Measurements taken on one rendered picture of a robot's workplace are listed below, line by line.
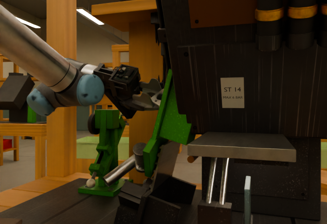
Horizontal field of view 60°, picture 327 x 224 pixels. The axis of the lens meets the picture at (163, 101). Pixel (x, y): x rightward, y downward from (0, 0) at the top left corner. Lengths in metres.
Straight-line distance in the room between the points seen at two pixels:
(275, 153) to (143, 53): 0.74
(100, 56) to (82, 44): 0.90
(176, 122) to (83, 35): 11.60
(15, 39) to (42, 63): 0.07
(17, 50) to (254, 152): 0.47
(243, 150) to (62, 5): 1.04
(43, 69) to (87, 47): 11.38
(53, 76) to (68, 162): 0.69
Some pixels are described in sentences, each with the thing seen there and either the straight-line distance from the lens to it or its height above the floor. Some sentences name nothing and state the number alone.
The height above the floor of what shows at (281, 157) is 1.12.
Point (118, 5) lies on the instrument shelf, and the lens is 1.03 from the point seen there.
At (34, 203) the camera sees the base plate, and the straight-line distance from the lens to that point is 0.95.
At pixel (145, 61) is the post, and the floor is 1.35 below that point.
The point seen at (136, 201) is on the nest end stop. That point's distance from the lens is 0.71.
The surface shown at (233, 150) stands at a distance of 0.45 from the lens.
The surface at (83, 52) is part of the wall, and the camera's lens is 12.06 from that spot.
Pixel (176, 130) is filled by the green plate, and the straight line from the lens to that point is 0.66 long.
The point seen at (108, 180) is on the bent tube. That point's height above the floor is 0.99.
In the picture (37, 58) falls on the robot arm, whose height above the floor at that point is 1.29.
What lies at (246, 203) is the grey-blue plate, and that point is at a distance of 0.56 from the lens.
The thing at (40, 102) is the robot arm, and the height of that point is 1.20.
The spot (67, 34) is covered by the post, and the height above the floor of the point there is 1.48.
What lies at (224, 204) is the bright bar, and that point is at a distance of 0.57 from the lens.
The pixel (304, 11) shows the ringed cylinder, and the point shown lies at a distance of 0.50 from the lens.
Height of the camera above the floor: 1.20
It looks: level
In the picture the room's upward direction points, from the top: straight up
